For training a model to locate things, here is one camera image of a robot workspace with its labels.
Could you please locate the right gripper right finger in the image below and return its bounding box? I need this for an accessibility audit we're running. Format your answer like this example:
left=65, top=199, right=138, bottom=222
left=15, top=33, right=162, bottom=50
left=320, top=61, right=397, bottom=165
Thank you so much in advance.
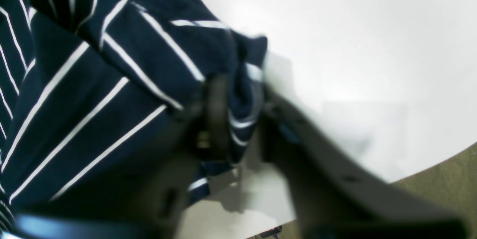
left=259, top=86, right=469, bottom=239

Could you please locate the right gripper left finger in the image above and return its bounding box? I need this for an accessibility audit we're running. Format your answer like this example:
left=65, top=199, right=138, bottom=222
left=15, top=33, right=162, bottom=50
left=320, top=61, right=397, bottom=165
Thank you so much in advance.
left=15, top=74, right=230, bottom=239

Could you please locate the navy white striped t-shirt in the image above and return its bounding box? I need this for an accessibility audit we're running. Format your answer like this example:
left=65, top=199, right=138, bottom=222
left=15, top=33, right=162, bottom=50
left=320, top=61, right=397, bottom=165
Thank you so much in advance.
left=1, top=0, right=268, bottom=234

